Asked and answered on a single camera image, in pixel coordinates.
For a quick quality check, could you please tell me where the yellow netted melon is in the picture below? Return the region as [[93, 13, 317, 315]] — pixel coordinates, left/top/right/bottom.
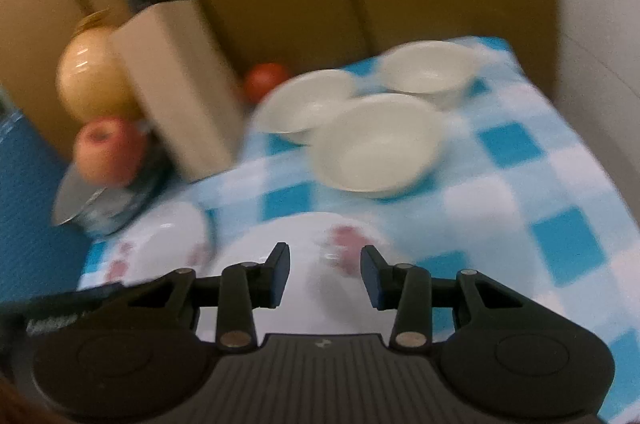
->
[[55, 9, 143, 125]]

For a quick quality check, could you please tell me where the white floral plate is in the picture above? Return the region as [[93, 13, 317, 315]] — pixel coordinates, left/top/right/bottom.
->
[[106, 201, 212, 286], [207, 211, 397, 336]]

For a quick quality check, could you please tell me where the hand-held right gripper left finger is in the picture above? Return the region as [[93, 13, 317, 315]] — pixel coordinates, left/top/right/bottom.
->
[[127, 243, 292, 351]]

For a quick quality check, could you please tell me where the white ceramic bowl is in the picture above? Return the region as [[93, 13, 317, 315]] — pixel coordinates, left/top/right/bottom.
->
[[309, 93, 447, 199], [377, 40, 480, 110], [256, 69, 358, 146]]

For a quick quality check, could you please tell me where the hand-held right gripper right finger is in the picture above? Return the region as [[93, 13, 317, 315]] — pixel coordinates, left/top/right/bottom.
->
[[360, 245, 525, 350]]

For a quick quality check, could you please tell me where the red apple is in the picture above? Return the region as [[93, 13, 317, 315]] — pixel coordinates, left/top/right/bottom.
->
[[74, 116, 150, 185]]

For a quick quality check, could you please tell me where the blue white chequered tablecloth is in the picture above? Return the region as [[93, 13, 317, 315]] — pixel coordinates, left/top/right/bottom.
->
[[77, 35, 640, 424]]

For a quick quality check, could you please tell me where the red tomato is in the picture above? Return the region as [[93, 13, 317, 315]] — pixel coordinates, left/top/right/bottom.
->
[[244, 62, 292, 102]]

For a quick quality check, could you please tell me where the blue textured mat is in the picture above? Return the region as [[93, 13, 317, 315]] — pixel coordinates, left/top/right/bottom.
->
[[0, 88, 98, 307]]

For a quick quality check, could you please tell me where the wooden knife block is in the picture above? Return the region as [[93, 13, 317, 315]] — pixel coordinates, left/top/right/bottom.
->
[[107, 0, 246, 183]]

